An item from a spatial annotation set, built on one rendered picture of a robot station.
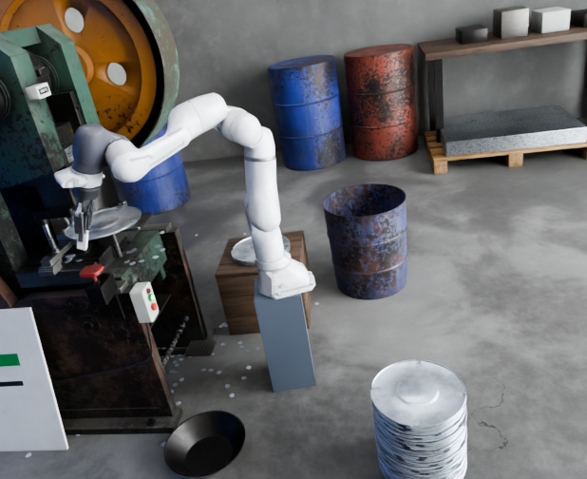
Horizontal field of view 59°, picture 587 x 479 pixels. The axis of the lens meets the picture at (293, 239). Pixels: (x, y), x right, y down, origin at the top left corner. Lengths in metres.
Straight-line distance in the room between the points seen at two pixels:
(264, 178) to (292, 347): 0.70
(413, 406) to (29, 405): 1.46
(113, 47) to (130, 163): 0.84
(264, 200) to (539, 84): 3.90
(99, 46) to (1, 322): 1.13
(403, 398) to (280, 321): 0.59
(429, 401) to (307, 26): 3.94
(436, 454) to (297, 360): 0.70
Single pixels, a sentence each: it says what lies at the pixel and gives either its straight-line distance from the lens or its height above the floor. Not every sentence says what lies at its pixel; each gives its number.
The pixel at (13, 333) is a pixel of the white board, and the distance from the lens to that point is 2.24.
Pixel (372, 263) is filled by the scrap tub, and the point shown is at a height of 0.22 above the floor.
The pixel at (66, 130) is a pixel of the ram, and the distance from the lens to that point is 2.11.
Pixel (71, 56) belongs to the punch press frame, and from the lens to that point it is 2.16.
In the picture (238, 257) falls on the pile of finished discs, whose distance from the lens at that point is 2.52.
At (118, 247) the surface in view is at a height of 0.69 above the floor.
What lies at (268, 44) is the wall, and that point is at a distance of 5.13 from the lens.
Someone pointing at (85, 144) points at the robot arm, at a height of 1.18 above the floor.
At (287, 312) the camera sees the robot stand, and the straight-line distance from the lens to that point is 2.02.
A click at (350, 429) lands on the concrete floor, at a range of 2.07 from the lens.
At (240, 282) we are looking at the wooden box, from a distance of 2.45.
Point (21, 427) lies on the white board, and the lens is 2.44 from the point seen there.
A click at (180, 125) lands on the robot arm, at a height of 1.17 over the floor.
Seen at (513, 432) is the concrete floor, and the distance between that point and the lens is 2.08.
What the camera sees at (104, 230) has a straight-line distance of 2.08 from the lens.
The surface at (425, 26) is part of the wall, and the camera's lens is 5.07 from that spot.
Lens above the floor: 1.51
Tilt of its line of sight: 26 degrees down
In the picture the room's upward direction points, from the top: 10 degrees counter-clockwise
